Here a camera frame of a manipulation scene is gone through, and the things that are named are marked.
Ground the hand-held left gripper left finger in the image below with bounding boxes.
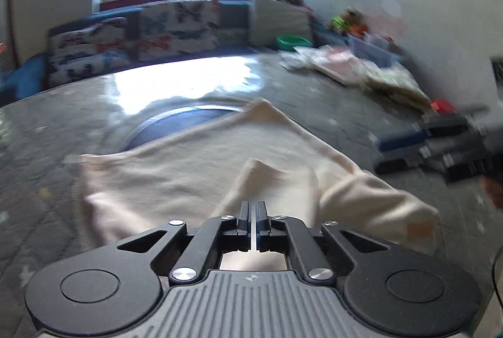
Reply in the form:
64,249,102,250
116,200,252,286

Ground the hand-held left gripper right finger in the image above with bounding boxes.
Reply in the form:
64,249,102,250
255,200,394,286

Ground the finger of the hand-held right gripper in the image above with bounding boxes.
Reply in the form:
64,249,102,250
378,128,431,151
373,151,427,174

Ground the cream long-sleeve garment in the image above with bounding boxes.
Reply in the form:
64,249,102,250
79,98,441,256

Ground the small red object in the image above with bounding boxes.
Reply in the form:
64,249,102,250
430,99,457,116

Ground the blue plastic box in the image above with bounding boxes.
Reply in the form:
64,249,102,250
347,35,402,67

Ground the pink white plastic bag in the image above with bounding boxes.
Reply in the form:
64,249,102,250
310,47,369,84

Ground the round black induction cooktop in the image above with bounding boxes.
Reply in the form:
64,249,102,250
126,106,245,151

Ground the pile of colourful toys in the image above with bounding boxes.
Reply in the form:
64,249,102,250
329,9,371,37

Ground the crumpled white plastic bag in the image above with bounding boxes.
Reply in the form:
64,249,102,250
280,46,317,70

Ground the green bowl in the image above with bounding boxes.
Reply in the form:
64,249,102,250
276,35,313,51

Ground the grey cushion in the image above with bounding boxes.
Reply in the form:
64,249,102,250
249,0,314,49

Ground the blue sofa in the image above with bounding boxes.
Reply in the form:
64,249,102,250
0,0,315,99

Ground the butterfly print cushion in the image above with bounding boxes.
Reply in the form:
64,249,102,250
47,18,133,80
137,0,221,63

